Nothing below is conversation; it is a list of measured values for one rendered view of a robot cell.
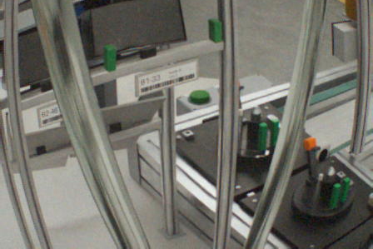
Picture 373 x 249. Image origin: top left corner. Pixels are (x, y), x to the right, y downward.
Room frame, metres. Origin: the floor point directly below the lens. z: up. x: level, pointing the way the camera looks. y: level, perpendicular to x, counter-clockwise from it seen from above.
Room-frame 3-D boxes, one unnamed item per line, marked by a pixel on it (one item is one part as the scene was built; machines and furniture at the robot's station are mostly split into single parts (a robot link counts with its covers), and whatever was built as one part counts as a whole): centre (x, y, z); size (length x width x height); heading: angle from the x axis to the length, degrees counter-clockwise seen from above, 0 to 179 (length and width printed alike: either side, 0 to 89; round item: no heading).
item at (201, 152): (1.20, -0.12, 0.96); 0.24 x 0.24 x 0.02; 30
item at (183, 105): (1.43, -0.09, 0.93); 0.21 x 0.07 x 0.06; 120
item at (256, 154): (1.20, -0.12, 0.98); 0.14 x 0.14 x 0.02
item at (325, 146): (1.16, -0.26, 0.97); 0.05 x 0.05 x 0.04; 30
